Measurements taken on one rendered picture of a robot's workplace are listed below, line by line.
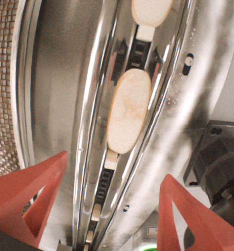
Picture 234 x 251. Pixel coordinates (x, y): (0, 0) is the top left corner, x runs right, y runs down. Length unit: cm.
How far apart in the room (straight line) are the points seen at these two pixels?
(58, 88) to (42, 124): 6
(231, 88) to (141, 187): 18
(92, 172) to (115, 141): 7
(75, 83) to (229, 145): 21
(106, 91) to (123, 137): 5
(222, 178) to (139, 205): 13
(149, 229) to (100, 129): 23
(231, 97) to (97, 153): 19
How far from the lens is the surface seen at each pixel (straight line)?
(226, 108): 24
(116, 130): 17
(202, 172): 22
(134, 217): 30
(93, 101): 16
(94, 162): 21
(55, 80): 21
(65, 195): 35
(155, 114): 16
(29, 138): 19
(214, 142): 23
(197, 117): 17
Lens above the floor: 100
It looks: 61 degrees down
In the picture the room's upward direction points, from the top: 169 degrees counter-clockwise
